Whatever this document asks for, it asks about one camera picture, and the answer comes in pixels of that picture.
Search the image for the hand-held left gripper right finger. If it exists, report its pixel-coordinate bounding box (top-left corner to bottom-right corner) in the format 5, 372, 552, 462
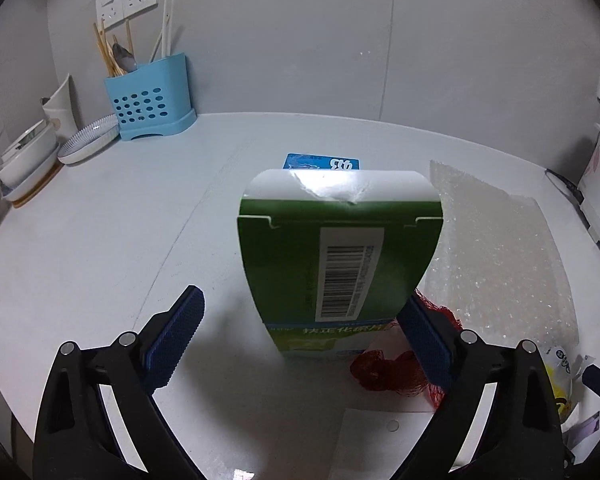
397, 292, 566, 480

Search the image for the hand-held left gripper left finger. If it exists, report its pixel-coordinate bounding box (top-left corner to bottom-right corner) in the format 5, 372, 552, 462
32, 285, 206, 480

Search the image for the yellow snack packet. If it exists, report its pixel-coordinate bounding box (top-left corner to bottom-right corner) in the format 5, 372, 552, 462
540, 342, 598, 423

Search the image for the green cardboard medicine box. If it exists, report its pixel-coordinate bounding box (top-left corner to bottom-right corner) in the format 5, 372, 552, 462
237, 169, 445, 360

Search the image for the blue and white milk carton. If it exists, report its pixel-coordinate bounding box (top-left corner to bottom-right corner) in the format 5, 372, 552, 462
282, 152, 362, 172

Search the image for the purple packet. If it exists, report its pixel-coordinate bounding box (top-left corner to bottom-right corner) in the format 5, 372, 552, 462
562, 410, 600, 448

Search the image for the red mesh net bag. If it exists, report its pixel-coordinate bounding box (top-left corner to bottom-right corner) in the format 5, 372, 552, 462
350, 287, 463, 411

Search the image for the clear bubble wrap sheet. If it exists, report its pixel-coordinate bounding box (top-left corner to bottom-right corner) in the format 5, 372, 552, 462
420, 160, 581, 346

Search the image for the white paper card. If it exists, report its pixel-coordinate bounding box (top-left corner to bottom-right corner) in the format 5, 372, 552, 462
330, 408, 481, 471

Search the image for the white ribbed plate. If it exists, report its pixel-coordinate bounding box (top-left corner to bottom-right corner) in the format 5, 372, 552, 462
57, 114, 121, 165

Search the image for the white bowl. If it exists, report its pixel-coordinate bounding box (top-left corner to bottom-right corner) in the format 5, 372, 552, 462
0, 120, 61, 188

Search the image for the blue plastic utensil holder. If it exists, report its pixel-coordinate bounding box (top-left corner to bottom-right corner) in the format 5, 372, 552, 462
104, 52, 198, 142

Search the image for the metal spoon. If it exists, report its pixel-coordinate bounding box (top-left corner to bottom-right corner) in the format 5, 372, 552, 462
111, 42, 138, 73

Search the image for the wooden chopsticks bundle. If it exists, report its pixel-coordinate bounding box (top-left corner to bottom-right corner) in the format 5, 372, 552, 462
94, 21, 118, 77

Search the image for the white chopstick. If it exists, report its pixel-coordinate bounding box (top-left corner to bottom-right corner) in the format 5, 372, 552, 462
164, 0, 177, 57
149, 0, 171, 63

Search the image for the black power cable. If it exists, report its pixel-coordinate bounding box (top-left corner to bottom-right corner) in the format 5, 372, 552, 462
545, 169, 586, 202

